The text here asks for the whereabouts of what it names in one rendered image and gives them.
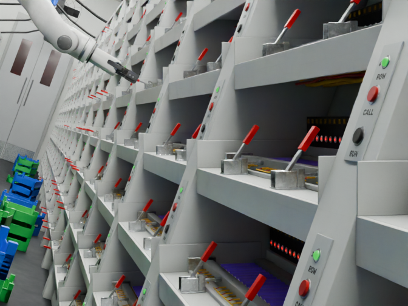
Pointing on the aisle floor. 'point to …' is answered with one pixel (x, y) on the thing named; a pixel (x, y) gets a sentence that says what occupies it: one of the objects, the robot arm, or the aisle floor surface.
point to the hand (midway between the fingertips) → (132, 76)
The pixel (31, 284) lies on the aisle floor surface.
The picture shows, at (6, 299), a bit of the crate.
